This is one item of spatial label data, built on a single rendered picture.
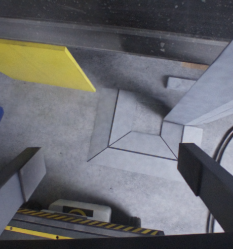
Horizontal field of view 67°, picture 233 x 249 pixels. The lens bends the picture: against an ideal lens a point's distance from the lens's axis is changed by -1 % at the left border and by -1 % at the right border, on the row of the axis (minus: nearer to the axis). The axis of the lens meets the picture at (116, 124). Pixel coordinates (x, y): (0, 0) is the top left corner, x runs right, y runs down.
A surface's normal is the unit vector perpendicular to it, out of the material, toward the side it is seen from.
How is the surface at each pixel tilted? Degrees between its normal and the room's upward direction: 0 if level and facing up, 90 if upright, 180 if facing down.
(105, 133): 10
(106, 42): 0
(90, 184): 0
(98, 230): 0
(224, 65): 90
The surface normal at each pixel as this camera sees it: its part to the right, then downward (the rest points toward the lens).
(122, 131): 0.00, -0.11
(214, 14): -0.20, 0.97
